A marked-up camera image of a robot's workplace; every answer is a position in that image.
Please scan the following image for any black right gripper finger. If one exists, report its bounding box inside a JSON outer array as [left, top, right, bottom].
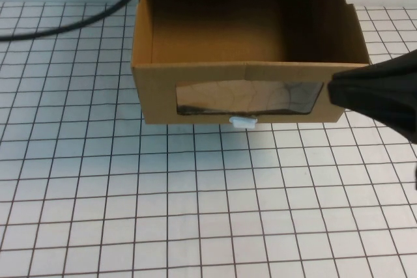
[[327, 63, 417, 146], [332, 48, 417, 79]]

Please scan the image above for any white knob of creased-window drawer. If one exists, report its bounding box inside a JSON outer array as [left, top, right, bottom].
[[229, 115, 259, 130]]

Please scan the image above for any cardboard drawer with window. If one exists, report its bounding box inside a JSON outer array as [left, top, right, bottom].
[[131, 0, 373, 126]]

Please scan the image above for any white grid tablecloth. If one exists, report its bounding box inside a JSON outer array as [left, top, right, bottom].
[[0, 1, 417, 278]]

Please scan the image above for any black cable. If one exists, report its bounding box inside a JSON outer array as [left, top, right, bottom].
[[0, 0, 154, 42]]

